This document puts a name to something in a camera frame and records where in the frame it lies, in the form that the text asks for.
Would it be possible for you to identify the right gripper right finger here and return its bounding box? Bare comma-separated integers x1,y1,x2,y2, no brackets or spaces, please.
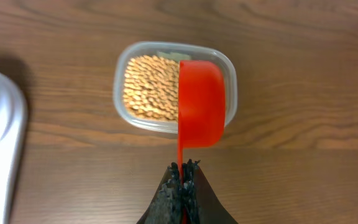
182,159,237,224

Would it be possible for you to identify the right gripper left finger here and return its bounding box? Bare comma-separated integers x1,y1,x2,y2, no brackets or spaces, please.
137,162,183,224

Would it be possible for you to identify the red measuring scoop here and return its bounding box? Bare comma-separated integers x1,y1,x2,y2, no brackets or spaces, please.
177,60,226,177

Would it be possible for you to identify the pile of soybeans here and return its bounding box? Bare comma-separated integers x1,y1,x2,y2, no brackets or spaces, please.
123,55,180,122

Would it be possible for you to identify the clear plastic container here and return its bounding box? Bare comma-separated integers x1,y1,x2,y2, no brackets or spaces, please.
112,41,238,134

